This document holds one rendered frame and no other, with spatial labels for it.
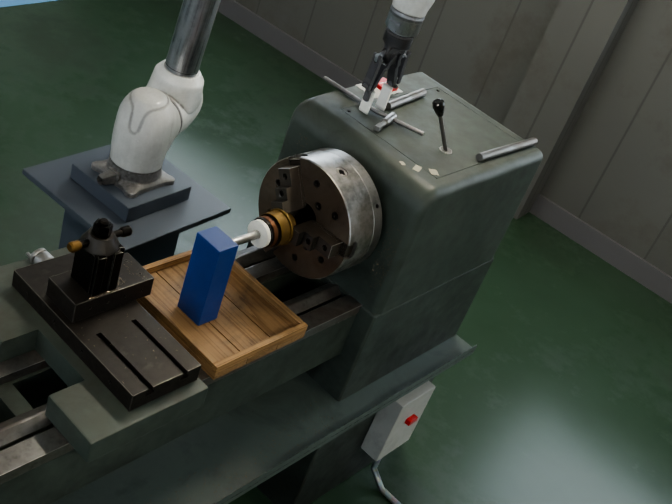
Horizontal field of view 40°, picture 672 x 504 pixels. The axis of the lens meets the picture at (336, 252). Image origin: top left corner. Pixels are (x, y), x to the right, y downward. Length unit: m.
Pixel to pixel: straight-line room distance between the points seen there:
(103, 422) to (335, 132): 0.98
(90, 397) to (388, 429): 1.27
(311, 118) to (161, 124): 0.45
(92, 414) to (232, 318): 0.50
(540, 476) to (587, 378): 0.72
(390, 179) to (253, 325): 0.49
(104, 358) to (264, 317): 0.49
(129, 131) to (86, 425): 1.04
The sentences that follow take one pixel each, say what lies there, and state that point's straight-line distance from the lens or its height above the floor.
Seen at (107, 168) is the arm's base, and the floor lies 0.83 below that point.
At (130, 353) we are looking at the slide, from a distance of 1.96.
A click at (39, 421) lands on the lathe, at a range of 1.96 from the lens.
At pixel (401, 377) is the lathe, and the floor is 0.54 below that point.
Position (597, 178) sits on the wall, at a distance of 4.98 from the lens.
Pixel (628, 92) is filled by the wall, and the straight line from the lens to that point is 4.83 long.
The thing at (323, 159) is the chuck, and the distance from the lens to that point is 2.26.
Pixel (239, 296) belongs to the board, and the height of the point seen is 0.89.
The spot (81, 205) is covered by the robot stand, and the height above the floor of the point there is 0.75.
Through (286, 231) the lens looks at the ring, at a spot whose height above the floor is 1.10.
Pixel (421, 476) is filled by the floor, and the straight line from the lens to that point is 3.34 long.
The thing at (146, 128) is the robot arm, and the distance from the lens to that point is 2.64.
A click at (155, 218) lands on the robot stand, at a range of 2.73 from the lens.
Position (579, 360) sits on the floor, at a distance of 4.25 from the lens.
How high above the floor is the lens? 2.31
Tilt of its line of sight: 34 degrees down
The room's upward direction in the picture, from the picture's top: 21 degrees clockwise
